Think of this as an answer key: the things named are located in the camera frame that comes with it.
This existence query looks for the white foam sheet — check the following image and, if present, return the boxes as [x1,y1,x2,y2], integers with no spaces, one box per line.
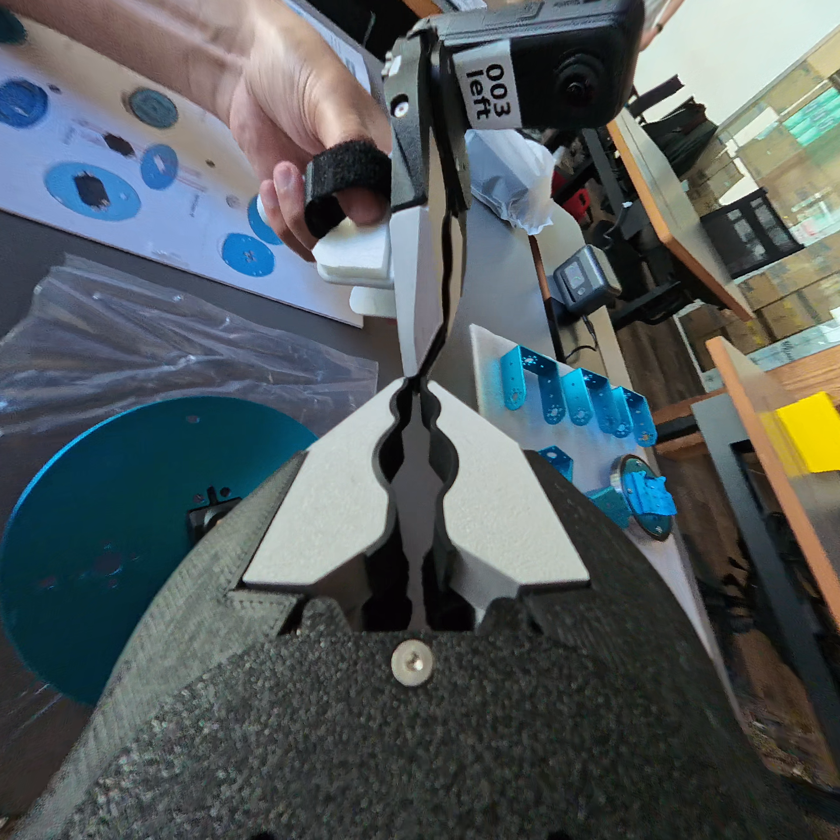
[470,323,690,572]

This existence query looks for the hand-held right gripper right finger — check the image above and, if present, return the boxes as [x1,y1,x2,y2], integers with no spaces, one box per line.
[419,379,592,621]

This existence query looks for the clear plastic bag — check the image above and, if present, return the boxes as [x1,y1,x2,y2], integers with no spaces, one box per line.
[0,252,382,454]

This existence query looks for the black servo motor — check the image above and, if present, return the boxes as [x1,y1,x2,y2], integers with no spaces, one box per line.
[185,486,245,547]

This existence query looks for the black bag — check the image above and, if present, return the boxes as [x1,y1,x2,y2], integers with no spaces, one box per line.
[630,75,716,178]

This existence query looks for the yellow box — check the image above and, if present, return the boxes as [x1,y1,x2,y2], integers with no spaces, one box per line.
[774,392,840,475]

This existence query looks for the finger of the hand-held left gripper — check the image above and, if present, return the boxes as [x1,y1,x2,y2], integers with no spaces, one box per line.
[392,207,456,385]
[417,199,538,388]

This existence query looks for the blue round metal plate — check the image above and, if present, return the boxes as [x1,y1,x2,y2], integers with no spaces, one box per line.
[0,397,319,706]

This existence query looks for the blue bracket cluster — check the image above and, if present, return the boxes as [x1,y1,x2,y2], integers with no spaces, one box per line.
[591,456,677,540]

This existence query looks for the dark grey desk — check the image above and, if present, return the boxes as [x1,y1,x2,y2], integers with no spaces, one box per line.
[0,197,742,723]

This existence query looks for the stacked cardboard boxes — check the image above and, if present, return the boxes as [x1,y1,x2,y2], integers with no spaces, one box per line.
[682,39,840,349]

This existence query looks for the white plastic bag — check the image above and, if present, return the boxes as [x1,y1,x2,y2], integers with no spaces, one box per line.
[466,128,555,234]

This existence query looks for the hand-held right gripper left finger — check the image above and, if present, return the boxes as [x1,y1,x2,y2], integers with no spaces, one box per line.
[240,378,413,593]

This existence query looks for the black plastic crate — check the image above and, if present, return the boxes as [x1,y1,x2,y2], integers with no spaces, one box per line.
[701,189,805,280]

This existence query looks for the white instruction sheet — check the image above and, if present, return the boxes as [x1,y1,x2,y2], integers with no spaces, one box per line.
[0,0,385,328]

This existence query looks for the person's left hand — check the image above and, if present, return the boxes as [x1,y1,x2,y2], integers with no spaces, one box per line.
[156,0,393,263]

